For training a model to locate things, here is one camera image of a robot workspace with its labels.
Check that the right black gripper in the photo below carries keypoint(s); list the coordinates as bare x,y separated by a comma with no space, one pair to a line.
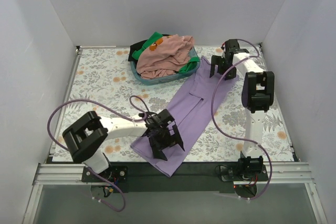
223,64

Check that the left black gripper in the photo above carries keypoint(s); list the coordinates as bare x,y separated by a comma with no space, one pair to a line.
163,135

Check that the purple t shirt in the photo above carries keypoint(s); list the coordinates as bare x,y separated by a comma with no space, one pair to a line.
191,109

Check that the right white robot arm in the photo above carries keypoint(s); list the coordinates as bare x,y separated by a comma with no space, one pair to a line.
257,97

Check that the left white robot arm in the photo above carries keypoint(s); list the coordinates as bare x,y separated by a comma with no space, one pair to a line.
84,137

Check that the pink t shirt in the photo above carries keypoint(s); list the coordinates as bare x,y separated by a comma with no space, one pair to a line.
167,56

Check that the teal plastic basket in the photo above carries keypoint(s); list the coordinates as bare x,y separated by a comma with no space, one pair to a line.
170,78

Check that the green t shirt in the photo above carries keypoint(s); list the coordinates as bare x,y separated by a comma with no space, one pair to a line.
152,39

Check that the black t shirt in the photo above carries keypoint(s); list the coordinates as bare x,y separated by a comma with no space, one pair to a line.
135,51

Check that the aluminium frame rail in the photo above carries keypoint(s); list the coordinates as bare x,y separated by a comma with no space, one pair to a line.
74,174

